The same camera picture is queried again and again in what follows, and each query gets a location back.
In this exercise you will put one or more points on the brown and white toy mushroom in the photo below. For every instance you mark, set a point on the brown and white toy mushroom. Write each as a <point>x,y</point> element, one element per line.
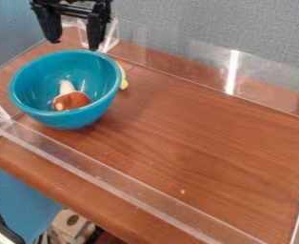
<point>71,98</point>

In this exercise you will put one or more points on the yellow object behind bowl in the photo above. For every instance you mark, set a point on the yellow object behind bowl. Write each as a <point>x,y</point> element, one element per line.
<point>124,82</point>

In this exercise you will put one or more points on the white block with hole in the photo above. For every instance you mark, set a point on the white block with hole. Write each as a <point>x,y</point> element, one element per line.
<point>71,228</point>

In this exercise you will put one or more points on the clear acrylic back barrier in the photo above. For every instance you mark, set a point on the clear acrylic back barrier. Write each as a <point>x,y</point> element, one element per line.
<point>232,45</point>

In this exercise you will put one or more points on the clear acrylic front barrier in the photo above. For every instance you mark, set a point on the clear acrylic front barrier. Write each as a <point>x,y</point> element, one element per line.
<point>125,206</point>

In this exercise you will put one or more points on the blue bowl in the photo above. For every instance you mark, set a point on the blue bowl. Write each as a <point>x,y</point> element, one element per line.
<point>93,74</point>

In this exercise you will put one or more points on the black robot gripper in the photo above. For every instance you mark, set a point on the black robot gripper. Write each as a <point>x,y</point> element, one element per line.
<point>49,10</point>

